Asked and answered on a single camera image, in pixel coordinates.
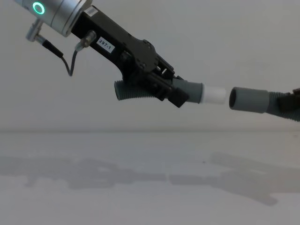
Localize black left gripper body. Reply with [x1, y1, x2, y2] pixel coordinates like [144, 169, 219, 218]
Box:
[71, 5, 142, 82]

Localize grey ribbed hose white tip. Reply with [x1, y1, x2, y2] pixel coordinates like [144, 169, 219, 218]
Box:
[113, 78, 227, 105]

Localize grey ribbed hose cuff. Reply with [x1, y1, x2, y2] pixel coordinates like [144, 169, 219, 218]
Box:
[228, 86, 300, 123]

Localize white table cloth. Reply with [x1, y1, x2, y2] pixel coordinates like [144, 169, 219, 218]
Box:
[0, 130, 300, 225]

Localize thin dark cable silver plugs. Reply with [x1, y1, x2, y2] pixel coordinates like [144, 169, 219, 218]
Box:
[25, 19, 97, 77]

